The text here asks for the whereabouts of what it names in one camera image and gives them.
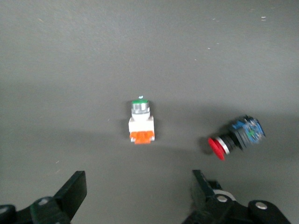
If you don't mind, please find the green push button white body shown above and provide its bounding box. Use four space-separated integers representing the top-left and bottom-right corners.
128 99 156 145

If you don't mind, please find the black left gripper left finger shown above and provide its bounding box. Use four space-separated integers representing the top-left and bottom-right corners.
0 171 87 224

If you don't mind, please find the red push button blue base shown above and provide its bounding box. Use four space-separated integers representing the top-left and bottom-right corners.
207 115 266 161

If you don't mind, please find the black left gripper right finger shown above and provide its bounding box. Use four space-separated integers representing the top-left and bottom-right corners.
182 169 292 224

